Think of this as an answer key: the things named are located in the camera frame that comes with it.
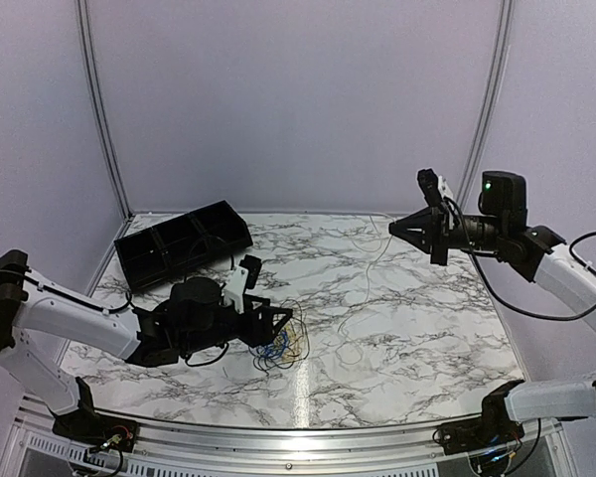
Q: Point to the left aluminium frame post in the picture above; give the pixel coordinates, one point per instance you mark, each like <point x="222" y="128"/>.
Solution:
<point x="85" y="32"/>

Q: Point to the black three-compartment bin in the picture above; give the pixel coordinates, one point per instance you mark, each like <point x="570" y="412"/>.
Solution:
<point x="180" y="245"/>

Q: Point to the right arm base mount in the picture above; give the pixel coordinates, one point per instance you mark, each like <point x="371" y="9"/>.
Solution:
<point x="472" y="435"/>

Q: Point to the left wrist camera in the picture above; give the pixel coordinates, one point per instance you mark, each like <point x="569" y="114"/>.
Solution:
<point x="242" y="278"/>

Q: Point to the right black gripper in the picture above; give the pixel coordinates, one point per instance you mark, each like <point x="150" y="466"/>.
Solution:
<point x="427" y="219"/>

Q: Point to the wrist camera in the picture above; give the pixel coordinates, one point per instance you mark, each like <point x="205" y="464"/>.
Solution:
<point x="435" y="189"/>
<point x="242" y="278"/>

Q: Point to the right aluminium frame post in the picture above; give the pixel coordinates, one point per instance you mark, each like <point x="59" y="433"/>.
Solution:
<point x="492" y="91"/>

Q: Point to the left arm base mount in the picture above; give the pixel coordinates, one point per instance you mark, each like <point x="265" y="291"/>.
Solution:
<point x="98" y="431"/>

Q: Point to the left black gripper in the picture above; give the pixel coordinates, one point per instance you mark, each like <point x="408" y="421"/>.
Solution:
<point x="265" y="334"/>

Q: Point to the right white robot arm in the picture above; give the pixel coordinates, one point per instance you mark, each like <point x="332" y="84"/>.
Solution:
<point x="541" y="257"/>

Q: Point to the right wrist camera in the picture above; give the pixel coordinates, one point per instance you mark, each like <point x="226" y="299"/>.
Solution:
<point x="435" y="189"/>

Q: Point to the aluminium front rail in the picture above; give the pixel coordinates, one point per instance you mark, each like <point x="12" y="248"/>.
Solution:
<point x="171" y="448"/>

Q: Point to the aluminium frame post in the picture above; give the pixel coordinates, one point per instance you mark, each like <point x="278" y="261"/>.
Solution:
<point x="85" y="32"/>
<point x="492" y="91"/>

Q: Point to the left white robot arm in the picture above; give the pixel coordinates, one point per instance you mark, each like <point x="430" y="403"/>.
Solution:
<point x="31" y="302"/>

